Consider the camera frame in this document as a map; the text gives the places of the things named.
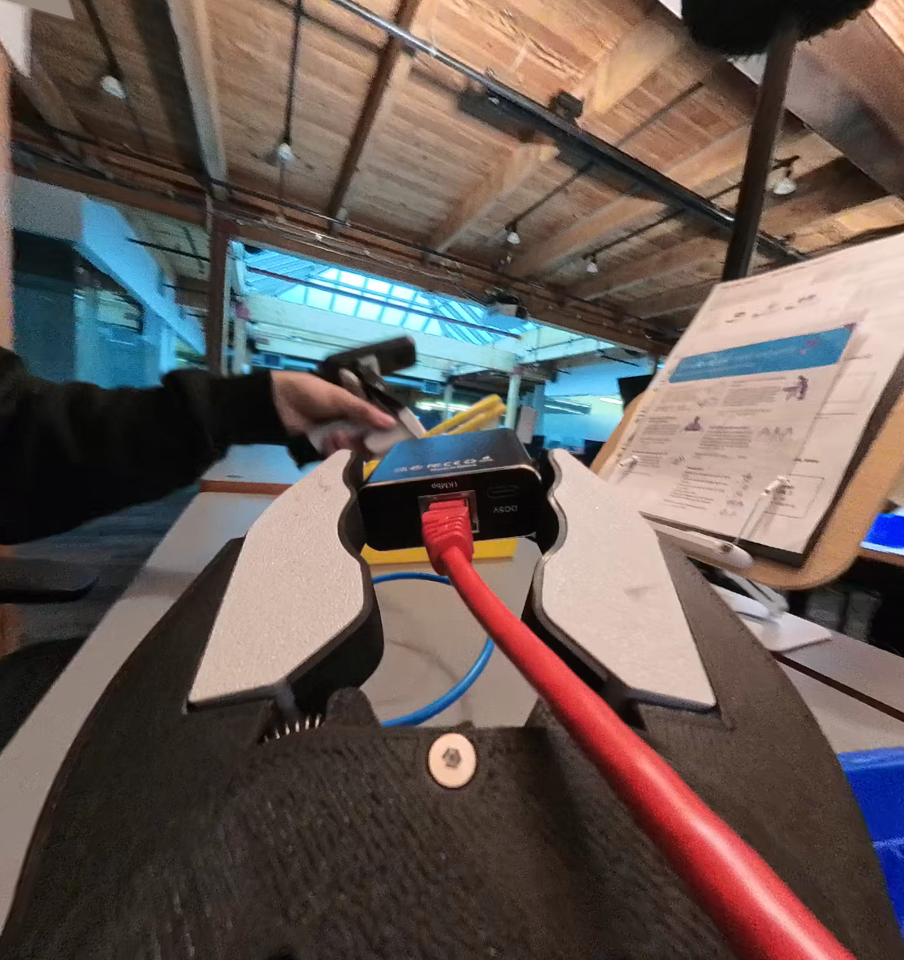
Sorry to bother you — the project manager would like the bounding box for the blue network cable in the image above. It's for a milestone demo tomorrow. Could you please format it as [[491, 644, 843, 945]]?
[[369, 571, 496, 729]]

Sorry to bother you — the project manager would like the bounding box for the page holder ledge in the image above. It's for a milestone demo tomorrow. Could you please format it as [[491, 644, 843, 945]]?
[[624, 453, 790, 569]]

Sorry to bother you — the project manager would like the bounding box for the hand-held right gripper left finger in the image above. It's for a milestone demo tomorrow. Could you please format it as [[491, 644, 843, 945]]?
[[188, 448, 385, 710]]

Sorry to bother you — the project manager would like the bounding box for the printed instruction sheet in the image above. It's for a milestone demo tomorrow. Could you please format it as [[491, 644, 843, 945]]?
[[620, 225, 904, 560]]

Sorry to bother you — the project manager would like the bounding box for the white stand base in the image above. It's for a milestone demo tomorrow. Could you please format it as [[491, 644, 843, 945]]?
[[710, 581, 833, 655]]

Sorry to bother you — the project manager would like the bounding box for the blue plastic bin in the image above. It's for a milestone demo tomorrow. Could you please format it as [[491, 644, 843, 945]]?
[[838, 746, 904, 960]]

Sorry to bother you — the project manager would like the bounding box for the black network splitter box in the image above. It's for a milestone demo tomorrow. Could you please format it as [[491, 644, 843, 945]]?
[[356, 427, 544, 552]]

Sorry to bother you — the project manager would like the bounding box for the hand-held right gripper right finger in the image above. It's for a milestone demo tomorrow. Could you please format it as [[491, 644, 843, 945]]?
[[530, 448, 719, 714]]

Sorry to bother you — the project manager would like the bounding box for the person's left hand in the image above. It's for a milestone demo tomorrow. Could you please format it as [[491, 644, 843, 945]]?
[[270, 371, 398, 440]]

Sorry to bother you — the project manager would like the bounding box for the black pole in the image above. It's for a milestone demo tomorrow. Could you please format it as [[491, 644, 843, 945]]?
[[722, 22, 798, 282]]

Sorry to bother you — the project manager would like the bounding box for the grey desk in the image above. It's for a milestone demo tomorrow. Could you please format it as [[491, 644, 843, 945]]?
[[0, 446, 904, 960]]

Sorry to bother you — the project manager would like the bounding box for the red network cable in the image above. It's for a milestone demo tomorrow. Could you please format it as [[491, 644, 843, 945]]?
[[420, 498, 858, 960]]

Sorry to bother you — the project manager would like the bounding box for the person's left forearm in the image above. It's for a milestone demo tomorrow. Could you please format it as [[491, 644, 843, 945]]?
[[0, 343, 291, 549]]

